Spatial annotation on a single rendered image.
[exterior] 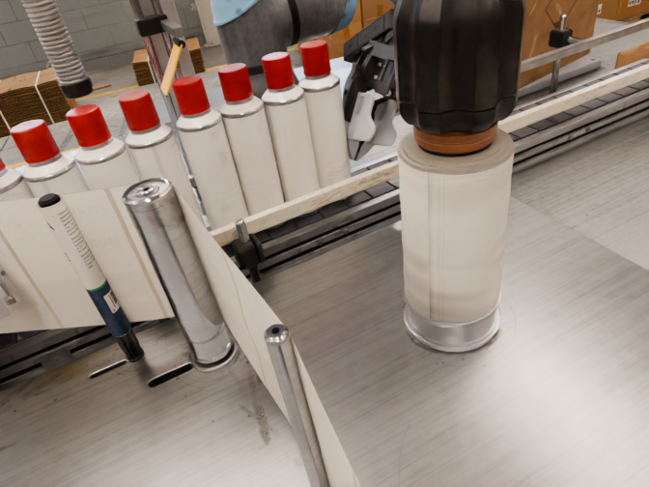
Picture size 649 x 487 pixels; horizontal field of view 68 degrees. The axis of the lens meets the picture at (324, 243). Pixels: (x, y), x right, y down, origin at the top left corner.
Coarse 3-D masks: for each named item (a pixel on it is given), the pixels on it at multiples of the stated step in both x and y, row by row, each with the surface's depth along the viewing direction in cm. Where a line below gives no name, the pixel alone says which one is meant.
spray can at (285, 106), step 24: (264, 72) 55; (288, 72) 55; (264, 96) 57; (288, 96) 55; (288, 120) 57; (288, 144) 58; (312, 144) 61; (288, 168) 60; (312, 168) 62; (288, 192) 63
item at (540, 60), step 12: (636, 24) 85; (648, 24) 86; (600, 36) 82; (612, 36) 83; (624, 36) 84; (564, 48) 80; (576, 48) 80; (588, 48) 82; (528, 60) 78; (540, 60) 78; (552, 60) 79; (192, 180) 61
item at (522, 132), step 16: (640, 64) 91; (640, 80) 85; (560, 96) 85; (608, 96) 82; (624, 96) 81; (512, 112) 82; (560, 112) 79; (576, 112) 79; (528, 128) 76; (544, 128) 76; (384, 160) 74; (352, 176) 72; (368, 192) 67; (384, 192) 67; (336, 208) 65; (288, 224) 64; (304, 224) 63; (0, 336) 54; (16, 336) 54; (32, 336) 53
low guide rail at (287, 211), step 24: (624, 72) 80; (648, 72) 81; (576, 96) 76; (600, 96) 78; (504, 120) 72; (528, 120) 73; (384, 168) 65; (312, 192) 63; (336, 192) 63; (264, 216) 60; (288, 216) 62; (216, 240) 58
